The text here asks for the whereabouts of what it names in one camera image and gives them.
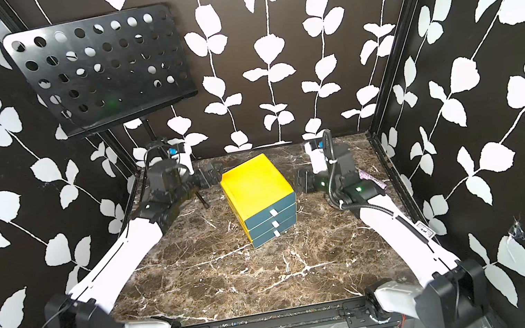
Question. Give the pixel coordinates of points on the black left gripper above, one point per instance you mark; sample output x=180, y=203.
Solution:
x=207, y=182

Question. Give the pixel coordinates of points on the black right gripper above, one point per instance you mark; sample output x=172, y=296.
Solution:
x=310, y=176

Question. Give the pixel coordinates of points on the yellow teal drawer cabinet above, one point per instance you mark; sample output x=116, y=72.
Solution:
x=261, y=198

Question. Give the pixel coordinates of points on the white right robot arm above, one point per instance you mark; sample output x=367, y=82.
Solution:
x=411, y=241

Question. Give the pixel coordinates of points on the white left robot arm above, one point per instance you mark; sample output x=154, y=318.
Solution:
x=90, y=302

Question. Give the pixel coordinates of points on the purple rhinestone microphone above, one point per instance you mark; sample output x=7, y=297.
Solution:
x=365, y=175

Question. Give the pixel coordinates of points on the black perforated music stand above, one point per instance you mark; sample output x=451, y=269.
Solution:
x=101, y=72

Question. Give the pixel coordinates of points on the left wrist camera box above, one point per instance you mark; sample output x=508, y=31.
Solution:
x=164, y=176

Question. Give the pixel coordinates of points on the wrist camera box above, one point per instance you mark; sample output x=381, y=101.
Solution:
x=339, y=156
x=164, y=176

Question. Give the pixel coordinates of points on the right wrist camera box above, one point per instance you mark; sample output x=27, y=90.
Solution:
x=339, y=156

